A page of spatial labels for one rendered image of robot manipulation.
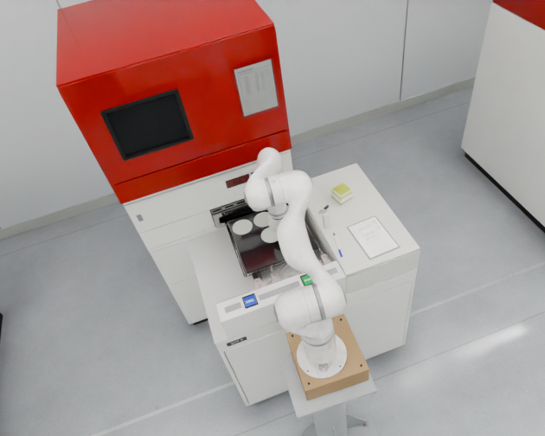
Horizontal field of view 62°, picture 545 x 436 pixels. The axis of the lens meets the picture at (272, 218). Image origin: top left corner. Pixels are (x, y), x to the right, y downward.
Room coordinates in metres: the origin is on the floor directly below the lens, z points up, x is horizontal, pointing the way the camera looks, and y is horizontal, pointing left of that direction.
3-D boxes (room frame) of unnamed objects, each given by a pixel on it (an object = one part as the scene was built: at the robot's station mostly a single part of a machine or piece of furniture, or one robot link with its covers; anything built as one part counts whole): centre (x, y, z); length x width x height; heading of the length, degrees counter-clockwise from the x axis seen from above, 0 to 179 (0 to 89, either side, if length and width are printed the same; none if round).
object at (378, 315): (1.35, -0.07, 0.41); 0.97 x 0.64 x 0.82; 100
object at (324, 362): (0.78, -0.08, 1.01); 0.19 x 0.19 x 0.18
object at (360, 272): (1.41, -0.37, 0.89); 0.62 x 0.35 x 0.14; 10
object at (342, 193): (1.51, -0.35, 1.00); 0.07 x 0.07 x 0.07; 25
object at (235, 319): (1.07, 0.03, 0.89); 0.55 x 0.09 x 0.14; 100
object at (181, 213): (1.63, 0.25, 1.02); 0.82 x 0.03 x 0.40; 100
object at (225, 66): (1.93, 0.31, 1.52); 0.81 x 0.75 x 0.59; 100
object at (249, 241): (1.44, 0.03, 0.90); 0.34 x 0.34 x 0.01; 10
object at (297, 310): (0.78, -0.04, 1.22); 0.19 x 0.12 x 0.24; 94
